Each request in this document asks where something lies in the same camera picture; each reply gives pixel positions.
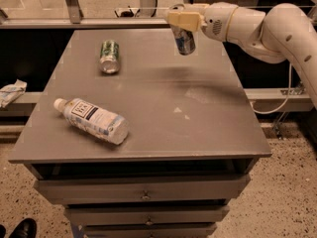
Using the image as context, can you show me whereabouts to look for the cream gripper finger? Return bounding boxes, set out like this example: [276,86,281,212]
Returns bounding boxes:
[181,3,209,12]
[165,11,207,32]

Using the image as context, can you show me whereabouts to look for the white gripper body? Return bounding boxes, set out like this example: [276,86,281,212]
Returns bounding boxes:
[202,2,238,42]

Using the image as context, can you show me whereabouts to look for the crushed silver redbull can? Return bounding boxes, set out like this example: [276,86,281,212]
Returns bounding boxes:
[169,4,195,56]

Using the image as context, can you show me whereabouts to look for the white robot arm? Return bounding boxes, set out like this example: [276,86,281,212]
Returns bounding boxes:
[164,2,317,107]

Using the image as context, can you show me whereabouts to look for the green soda can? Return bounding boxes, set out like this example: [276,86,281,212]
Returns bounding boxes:
[99,40,120,74]

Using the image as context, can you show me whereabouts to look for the grey drawer cabinet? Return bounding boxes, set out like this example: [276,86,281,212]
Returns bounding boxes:
[8,28,272,238]

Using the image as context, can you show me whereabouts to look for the clear plastic tea bottle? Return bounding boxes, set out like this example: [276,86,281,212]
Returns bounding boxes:
[53,98,129,145]

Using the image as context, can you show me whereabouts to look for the top grey drawer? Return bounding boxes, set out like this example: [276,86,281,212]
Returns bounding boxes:
[35,175,250,205]

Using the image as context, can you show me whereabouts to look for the grey drawer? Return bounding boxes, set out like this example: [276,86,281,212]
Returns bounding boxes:
[84,223,217,238]
[64,205,229,226]
[35,175,250,205]

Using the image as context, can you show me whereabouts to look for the middle grey drawer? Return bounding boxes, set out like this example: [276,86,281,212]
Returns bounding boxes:
[64,205,229,226]

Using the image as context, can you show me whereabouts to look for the bottom grey drawer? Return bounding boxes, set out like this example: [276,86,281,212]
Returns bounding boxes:
[84,223,217,238]

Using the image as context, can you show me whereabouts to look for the black leather shoe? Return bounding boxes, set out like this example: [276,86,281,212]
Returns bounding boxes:
[9,218,37,238]

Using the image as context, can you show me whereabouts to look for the metal railing frame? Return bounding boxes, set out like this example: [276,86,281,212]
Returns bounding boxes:
[0,0,317,29]

